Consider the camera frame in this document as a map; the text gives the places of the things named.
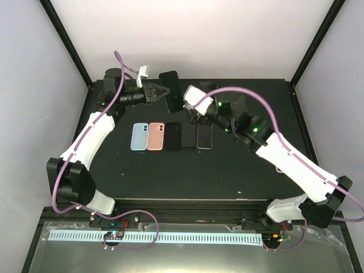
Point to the blue phone case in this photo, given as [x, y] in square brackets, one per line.
[139, 137]

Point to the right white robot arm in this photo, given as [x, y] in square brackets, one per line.
[323, 192]

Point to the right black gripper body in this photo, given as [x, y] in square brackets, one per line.
[197, 119]

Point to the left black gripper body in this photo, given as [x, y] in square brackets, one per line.
[148, 92]

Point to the right small circuit board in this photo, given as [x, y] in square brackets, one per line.
[272, 237]

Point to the small circuit board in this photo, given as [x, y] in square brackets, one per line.
[113, 235]
[272, 237]

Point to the black phone case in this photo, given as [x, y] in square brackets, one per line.
[188, 136]

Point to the blue cased phone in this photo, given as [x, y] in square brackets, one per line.
[174, 99]

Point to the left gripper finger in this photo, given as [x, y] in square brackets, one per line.
[160, 93]
[155, 88]

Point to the left small circuit board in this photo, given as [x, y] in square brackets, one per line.
[113, 235]

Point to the left black frame post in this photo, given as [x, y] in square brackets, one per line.
[66, 40]

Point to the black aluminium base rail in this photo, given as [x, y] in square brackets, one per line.
[247, 214]

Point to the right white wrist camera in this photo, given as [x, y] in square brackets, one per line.
[197, 100]

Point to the black phone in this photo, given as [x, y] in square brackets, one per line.
[172, 136]

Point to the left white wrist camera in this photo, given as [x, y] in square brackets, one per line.
[142, 74]

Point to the white slotted cable duct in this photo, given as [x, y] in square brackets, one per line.
[249, 239]

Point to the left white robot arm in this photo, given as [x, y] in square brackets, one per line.
[69, 179]

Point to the right black frame post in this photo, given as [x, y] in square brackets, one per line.
[319, 36]

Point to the pink phone case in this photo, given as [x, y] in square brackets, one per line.
[155, 137]

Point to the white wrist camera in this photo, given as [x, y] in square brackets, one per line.
[197, 100]
[142, 74]

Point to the black frame post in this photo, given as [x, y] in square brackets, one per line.
[66, 40]
[319, 36]

